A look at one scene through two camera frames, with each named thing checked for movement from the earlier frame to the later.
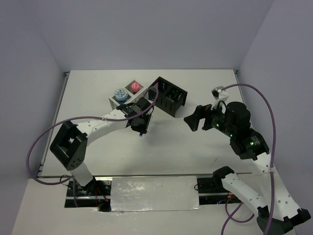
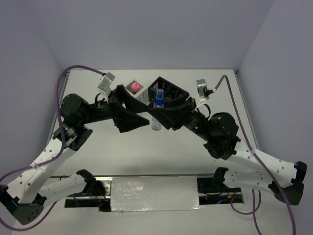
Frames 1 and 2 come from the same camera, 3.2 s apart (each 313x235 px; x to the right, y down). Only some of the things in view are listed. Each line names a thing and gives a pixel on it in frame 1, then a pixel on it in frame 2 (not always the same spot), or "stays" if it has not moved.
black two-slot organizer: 170,99 stays
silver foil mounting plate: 154,193 stays
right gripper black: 200,111 -> 175,117
